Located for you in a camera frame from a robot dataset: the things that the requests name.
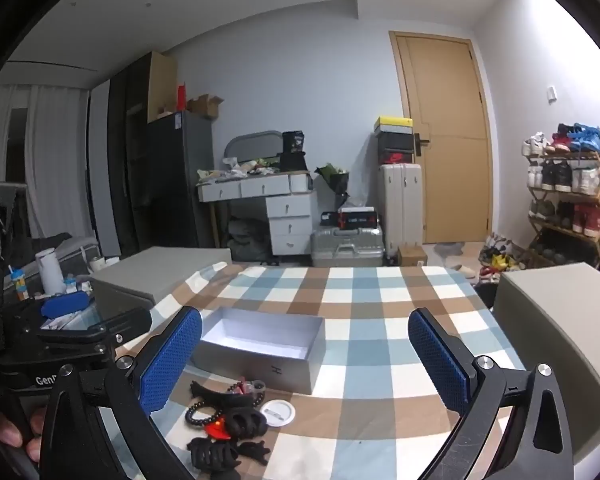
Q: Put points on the white wall switch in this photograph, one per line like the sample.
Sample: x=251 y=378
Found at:
x=551 y=93

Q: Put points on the grey refrigerator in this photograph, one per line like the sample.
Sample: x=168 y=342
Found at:
x=180 y=180

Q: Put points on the checkered blanket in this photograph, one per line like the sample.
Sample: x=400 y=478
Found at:
x=360 y=320

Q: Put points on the shoe rack with shoes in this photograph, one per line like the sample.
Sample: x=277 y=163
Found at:
x=565 y=180

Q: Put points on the pile of shoes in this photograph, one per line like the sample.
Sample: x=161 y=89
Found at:
x=500 y=257

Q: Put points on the person's left hand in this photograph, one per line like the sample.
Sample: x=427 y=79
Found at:
x=2 y=430

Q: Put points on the white curtain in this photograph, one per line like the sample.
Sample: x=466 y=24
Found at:
x=50 y=160

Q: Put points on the desk clutter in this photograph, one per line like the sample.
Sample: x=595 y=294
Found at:
x=235 y=169

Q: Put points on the yellow shoe box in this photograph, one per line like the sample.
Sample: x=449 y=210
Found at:
x=392 y=124

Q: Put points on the grey rounded panel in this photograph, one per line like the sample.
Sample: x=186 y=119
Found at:
x=252 y=142

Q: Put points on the small black hair clip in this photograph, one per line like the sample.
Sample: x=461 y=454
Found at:
x=254 y=452

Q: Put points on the small cardboard box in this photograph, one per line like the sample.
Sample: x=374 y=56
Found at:
x=412 y=256

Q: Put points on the white upright suitcase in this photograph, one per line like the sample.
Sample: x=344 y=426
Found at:
x=400 y=210

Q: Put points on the white bottle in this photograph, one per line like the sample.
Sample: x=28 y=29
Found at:
x=50 y=272

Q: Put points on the dark wardrobe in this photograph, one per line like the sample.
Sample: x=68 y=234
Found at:
x=130 y=150

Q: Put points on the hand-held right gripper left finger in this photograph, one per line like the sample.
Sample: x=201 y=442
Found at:
x=170 y=360

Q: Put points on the black hair claw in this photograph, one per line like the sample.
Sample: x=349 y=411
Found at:
x=212 y=455
x=247 y=422

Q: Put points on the red packet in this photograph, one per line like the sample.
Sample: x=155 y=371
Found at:
x=181 y=97

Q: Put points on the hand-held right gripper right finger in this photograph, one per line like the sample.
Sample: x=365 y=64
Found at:
x=440 y=365

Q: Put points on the grey cushion block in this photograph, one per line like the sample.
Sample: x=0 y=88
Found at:
x=150 y=270
x=560 y=320

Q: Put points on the black wrapped flower bouquet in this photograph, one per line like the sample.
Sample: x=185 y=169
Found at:
x=332 y=177

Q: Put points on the white desk with drawers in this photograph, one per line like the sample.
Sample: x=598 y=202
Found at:
x=285 y=210

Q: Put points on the white round badge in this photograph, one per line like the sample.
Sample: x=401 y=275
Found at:
x=280 y=412

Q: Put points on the black bag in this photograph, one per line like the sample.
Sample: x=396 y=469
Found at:
x=294 y=152

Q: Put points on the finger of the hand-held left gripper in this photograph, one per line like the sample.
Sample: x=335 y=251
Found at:
x=110 y=330
x=62 y=305

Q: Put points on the wooden door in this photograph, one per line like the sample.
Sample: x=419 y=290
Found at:
x=445 y=160

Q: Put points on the silver suitcase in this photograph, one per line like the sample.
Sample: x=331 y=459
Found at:
x=347 y=247

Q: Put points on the red and black shoe box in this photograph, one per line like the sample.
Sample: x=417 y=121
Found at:
x=395 y=156

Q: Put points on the dark bag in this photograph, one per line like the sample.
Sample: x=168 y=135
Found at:
x=247 y=240

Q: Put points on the grey cardboard box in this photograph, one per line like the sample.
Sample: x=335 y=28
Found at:
x=280 y=367

